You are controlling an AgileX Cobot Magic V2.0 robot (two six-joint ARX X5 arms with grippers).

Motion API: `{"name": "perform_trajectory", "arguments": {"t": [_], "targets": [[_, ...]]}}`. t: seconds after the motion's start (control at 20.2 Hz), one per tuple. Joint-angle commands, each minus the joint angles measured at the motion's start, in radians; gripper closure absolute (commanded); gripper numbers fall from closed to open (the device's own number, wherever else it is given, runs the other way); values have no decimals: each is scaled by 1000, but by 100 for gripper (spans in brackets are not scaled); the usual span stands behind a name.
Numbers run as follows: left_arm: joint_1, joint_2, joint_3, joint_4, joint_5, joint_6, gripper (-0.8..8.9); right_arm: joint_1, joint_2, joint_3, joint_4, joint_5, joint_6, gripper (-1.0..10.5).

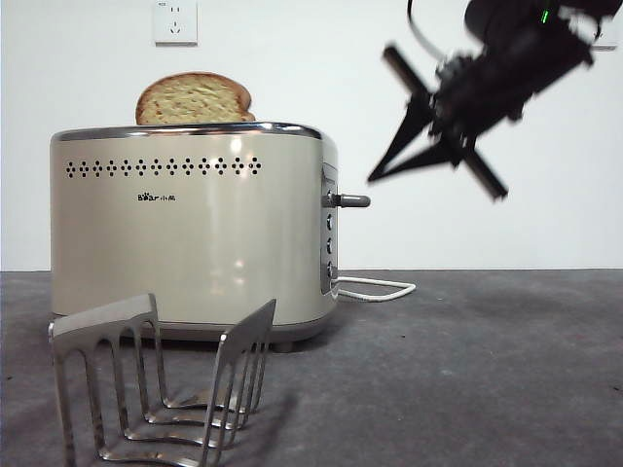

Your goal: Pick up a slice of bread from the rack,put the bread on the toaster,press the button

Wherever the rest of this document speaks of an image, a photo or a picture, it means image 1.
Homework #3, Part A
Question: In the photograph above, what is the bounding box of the white power cable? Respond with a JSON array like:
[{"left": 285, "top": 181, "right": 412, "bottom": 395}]
[{"left": 335, "top": 275, "right": 418, "bottom": 304}]

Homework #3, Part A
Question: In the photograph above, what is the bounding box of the steel toast rack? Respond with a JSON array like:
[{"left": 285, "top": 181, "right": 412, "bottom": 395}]
[{"left": 47, "top": 293, "right": 277, "bottom": 467}]

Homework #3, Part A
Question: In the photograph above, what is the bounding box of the grey toaster lever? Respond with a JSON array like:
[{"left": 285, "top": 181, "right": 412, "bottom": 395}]
[{"left": 324, "top": 193, "right": 372, "bottom": 210}]

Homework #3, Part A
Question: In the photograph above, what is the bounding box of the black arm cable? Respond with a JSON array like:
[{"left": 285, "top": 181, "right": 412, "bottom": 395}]
[{"left": 407, "top": 0, "right": 442, "bottom": 57}]

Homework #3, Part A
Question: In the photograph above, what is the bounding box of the brown-crusted bread slice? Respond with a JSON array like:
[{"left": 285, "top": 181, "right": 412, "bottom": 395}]
[{"left": 134, "top": 71, "right": 257, "bottom": 126}]

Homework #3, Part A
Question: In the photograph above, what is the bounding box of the white wall socket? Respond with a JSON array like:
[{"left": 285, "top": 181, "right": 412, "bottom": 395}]
[
  {"left": 154, "top": 0, "right": 200, "bottom": 48},
  {"left": 586, "top": 18, "right": 614, "bottom": 50}
]

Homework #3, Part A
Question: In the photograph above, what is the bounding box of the beige two-slot toaster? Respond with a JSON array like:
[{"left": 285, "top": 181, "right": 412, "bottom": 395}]
[{"left": 50, "top": 121, "right": 340, "bottom": 352}]

